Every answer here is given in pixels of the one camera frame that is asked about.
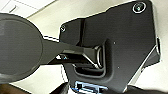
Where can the white sink base cabinet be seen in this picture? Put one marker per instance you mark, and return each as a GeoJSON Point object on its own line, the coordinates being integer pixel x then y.
{"type": "Point", "coordinates": [20, 6]}

